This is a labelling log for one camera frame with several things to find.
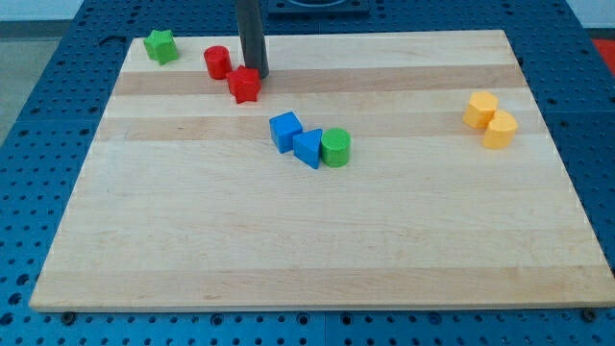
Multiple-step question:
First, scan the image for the blue cube block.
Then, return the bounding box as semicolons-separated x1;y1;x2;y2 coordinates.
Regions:
269;111;303;154

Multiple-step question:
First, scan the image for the blue triangle block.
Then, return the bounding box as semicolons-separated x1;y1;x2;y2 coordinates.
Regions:
293;129;323;169

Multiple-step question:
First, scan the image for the green cylinder block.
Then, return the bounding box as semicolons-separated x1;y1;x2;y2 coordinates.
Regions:
321;128;352;167

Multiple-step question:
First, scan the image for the light wooden board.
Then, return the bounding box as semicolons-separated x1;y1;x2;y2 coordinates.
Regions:
30;30;614;312

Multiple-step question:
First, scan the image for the red star block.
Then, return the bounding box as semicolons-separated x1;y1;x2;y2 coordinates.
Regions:
226;65;260;104

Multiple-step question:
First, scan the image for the red cylinder block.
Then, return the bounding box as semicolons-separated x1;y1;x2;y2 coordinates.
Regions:
203;45;233;80

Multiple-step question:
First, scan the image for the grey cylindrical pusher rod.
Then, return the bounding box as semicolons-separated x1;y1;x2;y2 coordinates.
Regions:
234;0;269;79

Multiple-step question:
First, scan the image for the yellow hexagon block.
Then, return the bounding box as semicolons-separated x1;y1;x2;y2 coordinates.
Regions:
462;91;499;129

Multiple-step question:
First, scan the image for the green star block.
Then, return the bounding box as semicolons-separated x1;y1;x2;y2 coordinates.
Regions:
143;30;179;65

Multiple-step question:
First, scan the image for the yellow rounded block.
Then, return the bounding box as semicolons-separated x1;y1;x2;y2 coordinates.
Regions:
481;110;518;149

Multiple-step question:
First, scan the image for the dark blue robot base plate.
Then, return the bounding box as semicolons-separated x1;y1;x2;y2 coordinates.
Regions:
266;0;371;18

